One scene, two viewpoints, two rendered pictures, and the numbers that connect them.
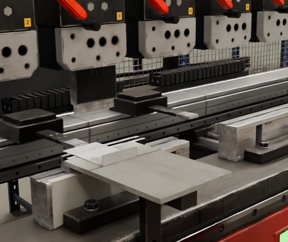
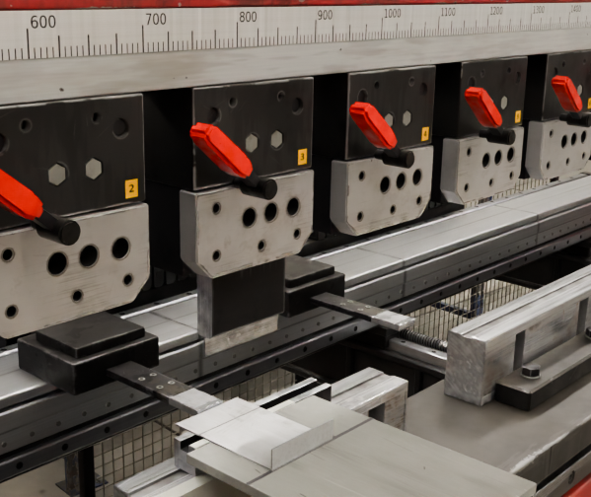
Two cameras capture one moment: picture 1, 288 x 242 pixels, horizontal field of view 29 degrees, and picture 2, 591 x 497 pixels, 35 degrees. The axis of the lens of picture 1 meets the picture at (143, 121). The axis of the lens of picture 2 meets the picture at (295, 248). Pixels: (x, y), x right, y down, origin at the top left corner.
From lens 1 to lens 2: 26 cm
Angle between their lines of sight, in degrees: 6
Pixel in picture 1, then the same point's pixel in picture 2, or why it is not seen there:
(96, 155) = (249, 437)
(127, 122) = not seen: hidden behind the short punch
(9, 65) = (93, 282)
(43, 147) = (114, 390)
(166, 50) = (381, 215)
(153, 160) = (369, 452)
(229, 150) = (468, 384)
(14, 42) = (104, 233)
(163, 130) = (331, 333)
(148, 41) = (352, 200)
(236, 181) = (496, 457)
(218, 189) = not seen: hidden behind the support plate
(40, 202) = not seen: outside the picture
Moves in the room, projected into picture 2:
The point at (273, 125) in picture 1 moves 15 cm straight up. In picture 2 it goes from (542, 328) to (552, 229)
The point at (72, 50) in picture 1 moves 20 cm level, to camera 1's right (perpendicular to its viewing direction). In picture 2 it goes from (215, 236) to (444, 235)
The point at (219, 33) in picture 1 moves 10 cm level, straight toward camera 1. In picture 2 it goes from (471, 173) to (483, 191)
